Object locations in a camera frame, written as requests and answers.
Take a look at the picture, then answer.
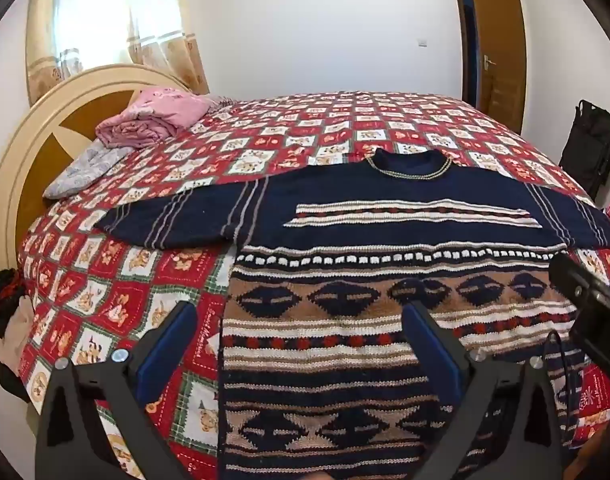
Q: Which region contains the black cable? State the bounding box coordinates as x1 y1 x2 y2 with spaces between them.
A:
544 330 579 448

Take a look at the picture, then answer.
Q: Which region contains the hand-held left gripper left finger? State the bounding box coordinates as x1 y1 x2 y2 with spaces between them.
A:
35 301 201 480

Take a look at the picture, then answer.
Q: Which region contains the pink folded blanket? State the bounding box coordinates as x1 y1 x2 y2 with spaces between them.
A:
96 87 218 150

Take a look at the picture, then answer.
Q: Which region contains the cream wooden headboard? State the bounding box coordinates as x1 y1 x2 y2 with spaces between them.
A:
0 64 193 273

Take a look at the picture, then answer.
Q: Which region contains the brown wooden door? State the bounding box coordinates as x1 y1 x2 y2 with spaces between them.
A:
450 0 528 133

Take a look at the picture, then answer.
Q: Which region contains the grey floral cloth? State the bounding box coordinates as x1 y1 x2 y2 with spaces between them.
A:
44 140 133 200

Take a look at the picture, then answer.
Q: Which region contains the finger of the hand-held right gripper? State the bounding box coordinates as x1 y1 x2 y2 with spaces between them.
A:
549 252 610 306

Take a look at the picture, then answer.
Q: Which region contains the black bag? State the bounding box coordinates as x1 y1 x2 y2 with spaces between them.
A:
559 100 610 201

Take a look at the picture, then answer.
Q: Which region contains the dark red-black cloth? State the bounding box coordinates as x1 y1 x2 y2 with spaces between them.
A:
0 269 33 335

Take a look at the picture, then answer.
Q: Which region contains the cream patterned curtain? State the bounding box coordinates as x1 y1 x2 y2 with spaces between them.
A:
26 0 210 106

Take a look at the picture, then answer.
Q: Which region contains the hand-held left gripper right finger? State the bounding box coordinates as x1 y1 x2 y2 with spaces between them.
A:
402 301 578 480

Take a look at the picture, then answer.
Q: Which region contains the navy patterned knit sweater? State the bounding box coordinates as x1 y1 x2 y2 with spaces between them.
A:
92 147 610 480

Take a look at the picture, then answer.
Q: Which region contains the beige cloth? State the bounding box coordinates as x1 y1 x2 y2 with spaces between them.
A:
0 300 36 367

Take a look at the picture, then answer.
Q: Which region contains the red patchwork bed quilt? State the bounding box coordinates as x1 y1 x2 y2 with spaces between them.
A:
17 91 610 480

